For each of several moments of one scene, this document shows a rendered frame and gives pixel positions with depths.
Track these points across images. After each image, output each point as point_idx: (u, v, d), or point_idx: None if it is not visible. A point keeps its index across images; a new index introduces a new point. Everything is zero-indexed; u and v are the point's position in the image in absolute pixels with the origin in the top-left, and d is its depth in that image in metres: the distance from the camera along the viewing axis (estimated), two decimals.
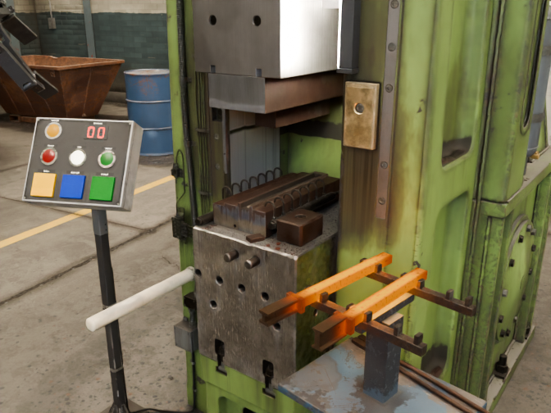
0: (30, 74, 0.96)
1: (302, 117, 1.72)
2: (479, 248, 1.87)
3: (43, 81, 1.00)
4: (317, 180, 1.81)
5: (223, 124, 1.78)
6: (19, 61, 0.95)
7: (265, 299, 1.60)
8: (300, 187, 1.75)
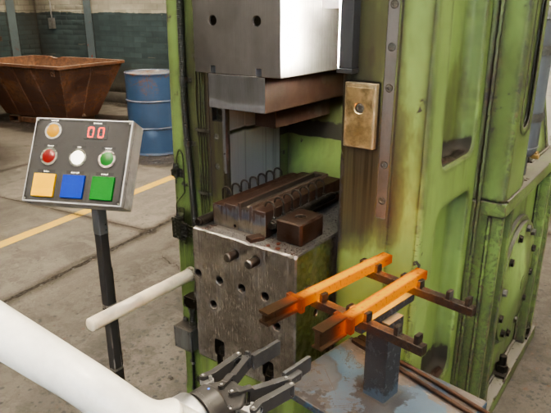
0: (284, 380, 0.96)
1: (302, 117, 1.72)
2: (479, 248, 1.87)
3: (295, 368, 0.99)
4: (317, 180, 1.81)
5: (223, 124, 1.78)
6: (271, 386, 0.95)
7: (265, 299, 1.60)
8: (300, 187, 1.75)
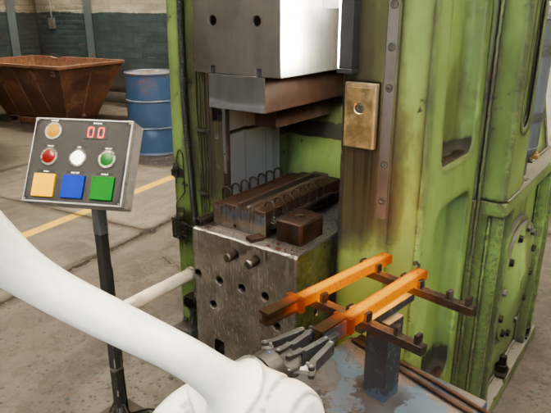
0: (326, 340, 1.08)
1: (302, 117, 1.72)
2: (479, 248, 1.87)
3: (333, 329, 1.11)
4: (317, 180, 1.81)
5: (223, 124, 1.78)
6: (317, 347, 1.06)
7: (265, 299, 1.60)
8: (300, 187, 1.75)
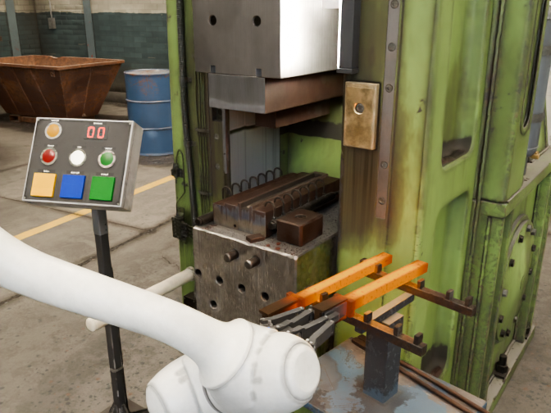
0: (326, 319, 1.06)
1: (302, 117, 1.72)
2: (479, 248, 1.87)
3: (333, 310, 1.09)
4: (317, 180, 1.81)
5: (223, 124, 1.78)
6: (316, 325, 1.05)
7: (265, 299, 1.60)
8: (300, 187, 1.75)
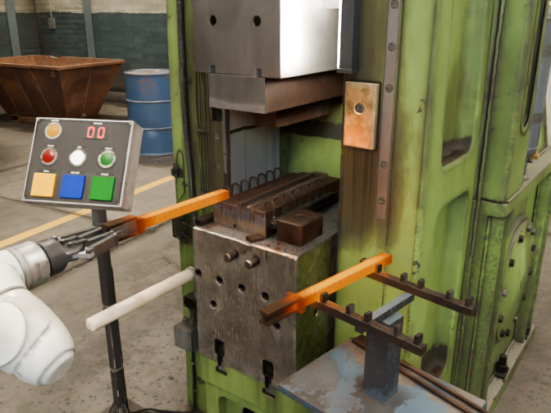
0: (111, 233, 1.22)
1: (302, 117, 1.72)
2: (479, 248, 1.87)
3: (120, 226, 1.25)
4: (317, 180, 1.81)
5: (223, 124, 1.78)
6: (101, 238, 1.20)
7: (265, 299, 1.60)
8: (300, 187, 1.75)
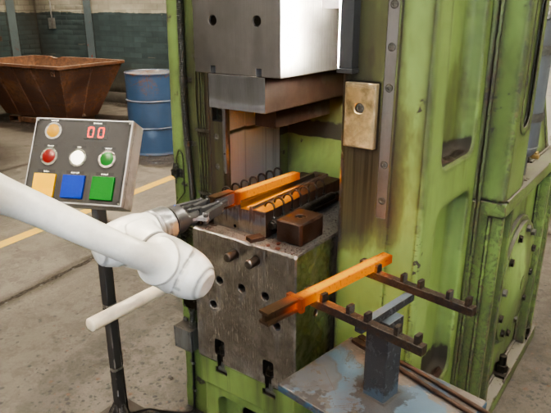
0: (218, 202, 1.49)
1: (302, 117, 1.72)
2: (479, 248, 1.87)
3: (224, 197, 1.53)
4: (317, 180, 1.81)
5: (223, 124, 1.78)
6: (211, 206, 1.47)
7: (265, 299, 1.60)
8: (300, 187, 1.75)
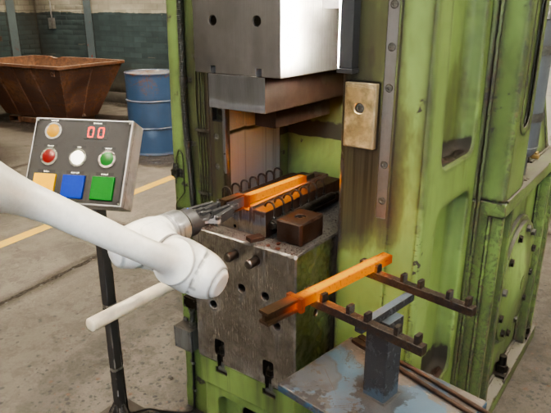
0: (229, 206, 1.53)
1: (302, 117, 1.72)
2: (479, 248, 1.87)
3: (234, 201, 1.57)
4: (317, 180, 1.81)
5: (223, 124, 1.78)
6: (222, 209, 1.52)
7: (265, 299, 1.60)
8: (300, 187, 1.75)
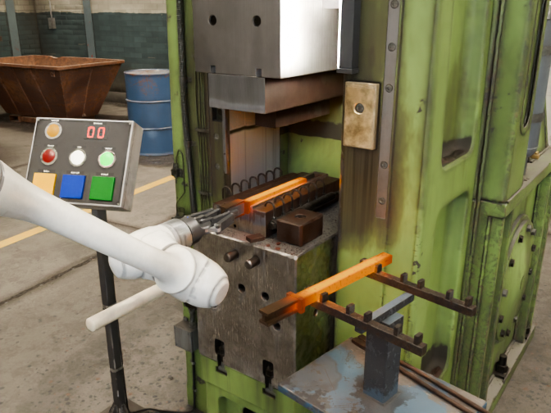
0: (229, 213, 1.54)
1: (302, 117, 1.72)
2: (479, 248, 1.87)
3: (234, 207, 1.57)
4: (317, 180, 1.81)
5: (223, 124, 1.78)
6: (222, 216, 1.52)
7: (265, 299, 1.60)
8: (300, 187, 1.75)
